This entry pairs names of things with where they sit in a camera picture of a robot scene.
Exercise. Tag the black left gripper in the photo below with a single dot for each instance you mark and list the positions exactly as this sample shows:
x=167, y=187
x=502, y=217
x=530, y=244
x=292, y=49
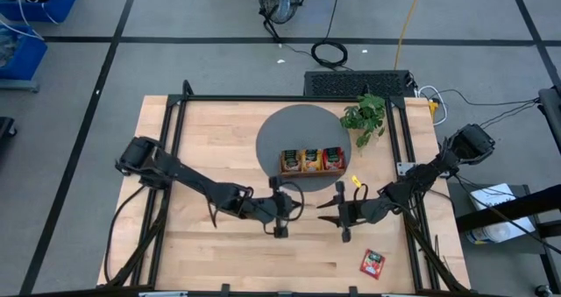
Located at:
x=276, y=207

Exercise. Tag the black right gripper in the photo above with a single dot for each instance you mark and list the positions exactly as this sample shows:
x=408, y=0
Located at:
x=355, y=211

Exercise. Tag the orange mango tea packet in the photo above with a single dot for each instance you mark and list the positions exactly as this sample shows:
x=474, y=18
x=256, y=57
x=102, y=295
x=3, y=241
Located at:
x=312, y=159

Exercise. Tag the red strawberry tea packet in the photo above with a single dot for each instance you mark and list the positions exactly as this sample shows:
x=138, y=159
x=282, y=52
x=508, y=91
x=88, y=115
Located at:
x=372, y=264
x=334, y=157

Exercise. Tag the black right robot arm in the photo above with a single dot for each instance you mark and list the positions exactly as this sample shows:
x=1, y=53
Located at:
x=421, y=176

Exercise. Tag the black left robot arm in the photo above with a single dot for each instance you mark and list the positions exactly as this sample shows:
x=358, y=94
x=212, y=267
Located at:
x=193, y=181

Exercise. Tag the wooden three-compartment tray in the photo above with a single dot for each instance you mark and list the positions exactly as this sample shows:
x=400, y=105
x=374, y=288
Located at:
x=311, y=174

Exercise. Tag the round grey woven mat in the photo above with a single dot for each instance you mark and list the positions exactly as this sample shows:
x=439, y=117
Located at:
x=302, y=126

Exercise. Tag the grey metal mounting plate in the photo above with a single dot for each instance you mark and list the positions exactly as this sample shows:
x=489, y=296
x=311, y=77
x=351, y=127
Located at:
x=404, y=167

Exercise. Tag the green potted artificial plant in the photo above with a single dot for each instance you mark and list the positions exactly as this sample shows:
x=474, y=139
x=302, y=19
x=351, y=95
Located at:
x=366, y=113

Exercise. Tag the black computer case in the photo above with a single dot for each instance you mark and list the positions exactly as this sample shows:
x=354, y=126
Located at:
x=355, y=84

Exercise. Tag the black equipment cart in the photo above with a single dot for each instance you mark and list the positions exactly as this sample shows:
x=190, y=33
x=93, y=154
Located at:
x=508, y=209

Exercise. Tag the black floor fan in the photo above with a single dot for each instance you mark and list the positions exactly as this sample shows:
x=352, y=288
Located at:
x=280, y=1

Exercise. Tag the grey padded chair part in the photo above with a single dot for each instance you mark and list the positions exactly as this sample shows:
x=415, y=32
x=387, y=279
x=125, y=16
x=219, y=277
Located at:
x=551, y=113

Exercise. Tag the grey cart base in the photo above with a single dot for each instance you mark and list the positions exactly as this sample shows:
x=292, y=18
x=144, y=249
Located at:
x=17, y=86

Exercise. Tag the blue storage bin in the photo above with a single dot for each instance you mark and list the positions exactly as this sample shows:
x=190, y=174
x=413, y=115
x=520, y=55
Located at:
x=22, y=56
x=52, y=3

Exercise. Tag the black aluminium table frame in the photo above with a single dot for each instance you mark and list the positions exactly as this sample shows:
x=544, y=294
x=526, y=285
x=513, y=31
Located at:
x=263, y=98

